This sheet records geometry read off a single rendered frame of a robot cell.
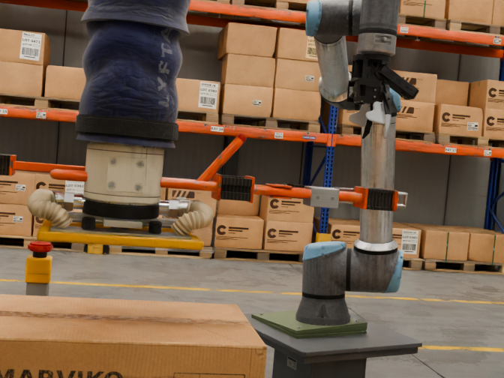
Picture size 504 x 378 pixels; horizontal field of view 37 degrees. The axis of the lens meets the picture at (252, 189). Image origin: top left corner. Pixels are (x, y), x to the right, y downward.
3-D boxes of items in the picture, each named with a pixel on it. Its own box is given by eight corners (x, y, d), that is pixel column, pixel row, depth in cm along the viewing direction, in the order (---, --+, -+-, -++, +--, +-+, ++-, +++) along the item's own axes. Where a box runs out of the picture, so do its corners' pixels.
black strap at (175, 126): (74, 132, 153) (75, 112, 153) (76, 132, 176) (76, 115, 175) (183, 142, 158) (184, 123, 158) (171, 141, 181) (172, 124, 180)
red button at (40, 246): (25, 258, 209) (26, 244, 209) (28, 254, 216) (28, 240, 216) (51, 259, 210) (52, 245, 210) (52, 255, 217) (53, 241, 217)
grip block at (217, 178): (217, 200, 167) (219, 174, 167) (210, 197, 177) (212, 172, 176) (253, 203, 169) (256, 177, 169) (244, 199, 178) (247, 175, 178)
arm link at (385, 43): (388, 40, 184) (403, 35, 174) (385, 60, 184) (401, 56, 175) (353, 36, 182) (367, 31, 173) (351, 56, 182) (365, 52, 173)
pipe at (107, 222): (38, 222, 152) (40, 194, 151) (45, 210, 176) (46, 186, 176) (203, 232, 159) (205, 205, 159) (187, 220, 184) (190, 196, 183)
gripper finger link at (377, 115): (365, 136, 172) (360, 105, 177) (389, 139, 173) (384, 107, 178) (370, 128, 169) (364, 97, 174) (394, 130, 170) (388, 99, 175)
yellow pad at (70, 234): (36, 241, 150) (38, 216, 150) (39, 235, 160) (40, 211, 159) (203, 250, 157) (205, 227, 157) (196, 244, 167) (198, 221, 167)
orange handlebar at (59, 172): (-4, 178, 158) (-2, 161, 158) (10, 172, 188) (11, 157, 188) (401, 208, 179) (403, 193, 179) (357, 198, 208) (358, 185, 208)
